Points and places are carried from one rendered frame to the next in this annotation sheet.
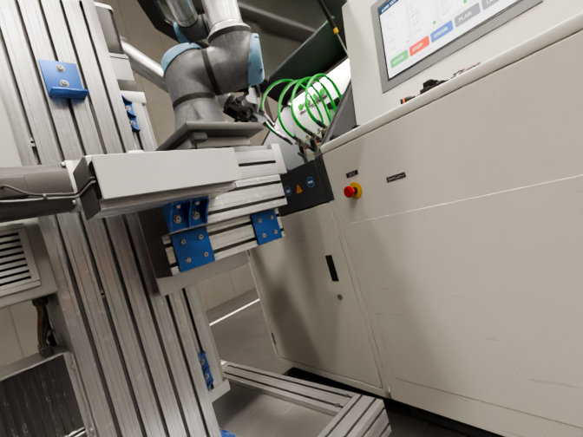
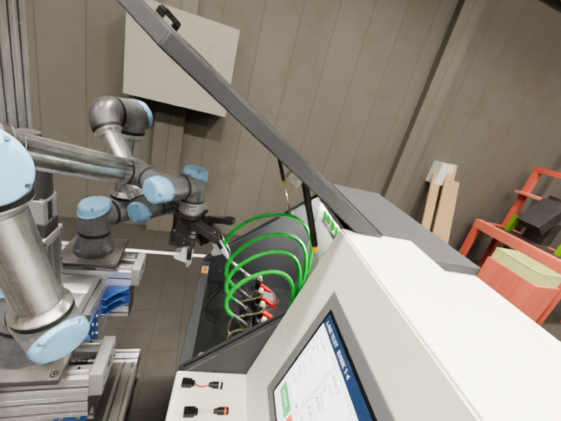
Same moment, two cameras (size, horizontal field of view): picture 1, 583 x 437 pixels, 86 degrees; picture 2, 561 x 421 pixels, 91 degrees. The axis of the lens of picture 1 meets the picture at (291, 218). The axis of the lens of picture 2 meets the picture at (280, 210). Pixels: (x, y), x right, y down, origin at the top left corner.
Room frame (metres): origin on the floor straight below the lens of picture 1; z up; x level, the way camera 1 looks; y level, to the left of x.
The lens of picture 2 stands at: (0.61, -0.58, 1.81)
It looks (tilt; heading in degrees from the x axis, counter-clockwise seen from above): 21 degrees down; 26
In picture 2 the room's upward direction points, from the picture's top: 15 degrees clockwise
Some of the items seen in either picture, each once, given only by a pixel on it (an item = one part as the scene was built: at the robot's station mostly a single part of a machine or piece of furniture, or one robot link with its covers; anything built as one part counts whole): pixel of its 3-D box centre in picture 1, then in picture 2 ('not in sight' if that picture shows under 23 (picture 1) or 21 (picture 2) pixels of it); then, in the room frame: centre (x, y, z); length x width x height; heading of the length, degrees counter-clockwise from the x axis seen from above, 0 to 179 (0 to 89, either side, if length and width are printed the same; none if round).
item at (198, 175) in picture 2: not in sight; (194, 184); (1.23, 0.03, 1.51); 0.09 x 0.08 x 0.11; 0
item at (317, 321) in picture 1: (299, 293); not in sight; (1.36, 0.06, 0.44); 0.65 x 0.02 x 0.68; 39
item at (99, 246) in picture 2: not in sight; (94, 239); (1.19, 0.51, 1.09); 0.15 x 0.15 x 0.10
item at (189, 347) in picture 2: (275, 198); (196, 315); (1.37, 0.04, 0.87); 0.62 x 0.04 x 0.16; 39
